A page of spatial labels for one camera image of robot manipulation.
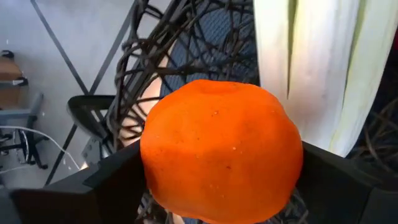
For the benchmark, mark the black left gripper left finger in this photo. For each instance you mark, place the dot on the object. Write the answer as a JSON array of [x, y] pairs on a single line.
[[93, 199]]

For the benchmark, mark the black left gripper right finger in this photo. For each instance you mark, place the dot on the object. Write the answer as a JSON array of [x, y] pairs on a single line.
[[342, 199]]

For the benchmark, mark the orange tangerine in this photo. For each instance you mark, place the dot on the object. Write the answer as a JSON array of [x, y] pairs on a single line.
[[217, 149]]

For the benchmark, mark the pale green celery stalk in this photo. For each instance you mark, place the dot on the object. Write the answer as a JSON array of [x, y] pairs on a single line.
[[311, 62]]

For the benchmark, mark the brown cardboard box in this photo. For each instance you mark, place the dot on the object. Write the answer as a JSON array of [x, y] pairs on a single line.
[[9, 71]]

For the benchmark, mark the black metal table frame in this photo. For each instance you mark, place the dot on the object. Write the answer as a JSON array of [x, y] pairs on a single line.
[[84, 115]]

